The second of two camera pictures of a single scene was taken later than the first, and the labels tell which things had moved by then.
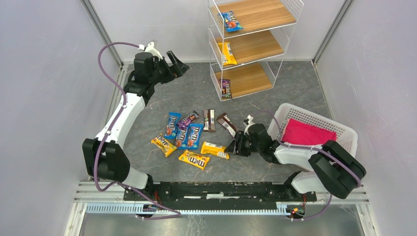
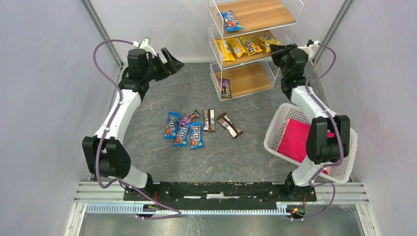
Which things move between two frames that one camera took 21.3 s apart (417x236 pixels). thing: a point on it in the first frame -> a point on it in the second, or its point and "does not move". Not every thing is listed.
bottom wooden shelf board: [245, 79] does not move
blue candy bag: [231, 23] does not move
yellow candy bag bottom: [193, 159] -> [250, 44]
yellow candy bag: [166, 147] -> [266, 41]
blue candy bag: [194, 134] does not move
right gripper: [241, 145] -> [278, 50]
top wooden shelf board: [258, 14] does not move
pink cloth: [299, 132] does not move
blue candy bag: [171, 127] does not move
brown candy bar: [227, 123] does not move
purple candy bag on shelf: [226, 90] does not move
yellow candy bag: [210, 148] -> [237, 45]
